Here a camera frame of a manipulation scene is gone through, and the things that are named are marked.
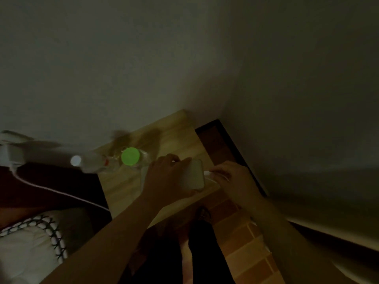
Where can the person's left hand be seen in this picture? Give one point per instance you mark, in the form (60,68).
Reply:
(161,181)

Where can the person's right hand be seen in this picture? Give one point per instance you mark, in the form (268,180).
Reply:
(238,183)

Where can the person's left thumb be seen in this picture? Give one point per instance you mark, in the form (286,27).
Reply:
(189,194)

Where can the person's right fingers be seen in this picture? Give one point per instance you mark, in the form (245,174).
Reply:
(220,171)

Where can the white smartphone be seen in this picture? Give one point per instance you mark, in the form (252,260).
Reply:
(194,175)

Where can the person's right forearm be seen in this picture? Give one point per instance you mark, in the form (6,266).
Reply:
(293,248)

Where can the person's left forearm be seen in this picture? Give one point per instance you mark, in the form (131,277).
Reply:
(109,242)

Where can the dark skirting board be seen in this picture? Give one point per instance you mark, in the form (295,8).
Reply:
(229,150)

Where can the person's black trousers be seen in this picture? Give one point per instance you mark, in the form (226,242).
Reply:
(207,257)

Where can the clear bottle with green cap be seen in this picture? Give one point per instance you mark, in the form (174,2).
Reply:
(130,156)

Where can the clear bottle with white cap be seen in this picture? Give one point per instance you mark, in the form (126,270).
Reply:
(88,162)

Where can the dark brown bed sheet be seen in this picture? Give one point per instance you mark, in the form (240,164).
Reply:
(59,180)

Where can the white quilt with black trim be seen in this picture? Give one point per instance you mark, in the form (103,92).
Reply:
(26,251)

